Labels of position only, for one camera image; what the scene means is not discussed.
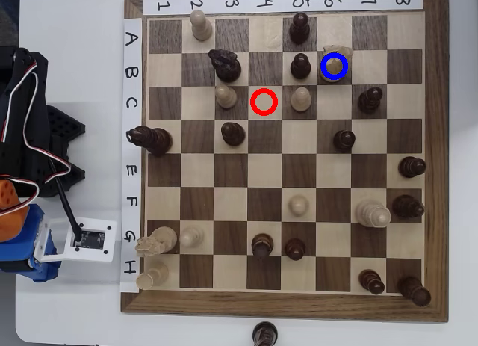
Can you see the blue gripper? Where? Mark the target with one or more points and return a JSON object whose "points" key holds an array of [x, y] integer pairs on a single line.
{"points": [[42, 270]]}

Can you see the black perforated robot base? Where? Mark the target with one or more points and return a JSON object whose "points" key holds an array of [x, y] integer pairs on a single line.
{"points": [[67, 129]]}

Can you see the wooden chessboard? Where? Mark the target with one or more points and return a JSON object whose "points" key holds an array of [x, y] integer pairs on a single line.
{"points": [[373, 174]]}

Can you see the dark wooden rook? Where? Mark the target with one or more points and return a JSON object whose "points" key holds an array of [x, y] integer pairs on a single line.
{"points": [[413, 290]]}

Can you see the light wooden bishop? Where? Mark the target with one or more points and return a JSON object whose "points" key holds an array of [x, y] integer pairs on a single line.
{"points": [[151, 275]]}

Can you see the dark wooden king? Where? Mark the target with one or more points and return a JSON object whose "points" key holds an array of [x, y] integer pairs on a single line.
{"points": [[265, 334]]}

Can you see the dark wooden knight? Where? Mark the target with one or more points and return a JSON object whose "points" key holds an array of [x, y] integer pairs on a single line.
{"points": [[226, 66]]}

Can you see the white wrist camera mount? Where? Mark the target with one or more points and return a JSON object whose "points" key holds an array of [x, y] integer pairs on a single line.
{"points": [[108, 245]]}

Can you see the dark pawn H7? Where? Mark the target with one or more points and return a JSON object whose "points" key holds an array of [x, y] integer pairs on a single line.
{"points": [[371, 281]]}

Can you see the tall light wooden pawn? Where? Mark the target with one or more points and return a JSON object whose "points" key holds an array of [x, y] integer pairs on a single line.
{"points": [[201, 24]]}

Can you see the dark wooden queen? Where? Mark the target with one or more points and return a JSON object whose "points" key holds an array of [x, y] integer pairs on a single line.
{"points": [[153, 138]]}

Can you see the dark pawn G4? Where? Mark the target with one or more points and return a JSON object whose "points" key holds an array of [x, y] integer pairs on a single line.
{"points": [[262, 245]]}

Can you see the dark wooden bishop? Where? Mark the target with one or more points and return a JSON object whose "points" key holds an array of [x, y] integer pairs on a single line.
{"points": [[408, 207]]}

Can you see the white letter label strip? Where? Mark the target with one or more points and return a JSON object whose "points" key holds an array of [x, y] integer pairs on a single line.
{"points": [[130, 84]]}

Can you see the white number label strip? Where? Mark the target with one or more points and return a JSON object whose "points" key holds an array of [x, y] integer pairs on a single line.
{"points": [[248, 4]]}

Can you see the tall dark wooden pawn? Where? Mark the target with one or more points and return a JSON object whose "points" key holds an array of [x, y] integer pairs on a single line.
{"points": [[300, 28]]}

